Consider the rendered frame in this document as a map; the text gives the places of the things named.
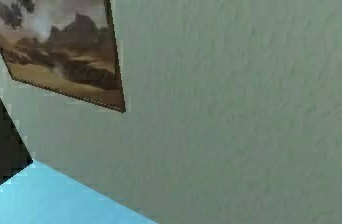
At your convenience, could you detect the brown framed landscape painting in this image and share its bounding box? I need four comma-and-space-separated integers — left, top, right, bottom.
0, 0, 127, 114

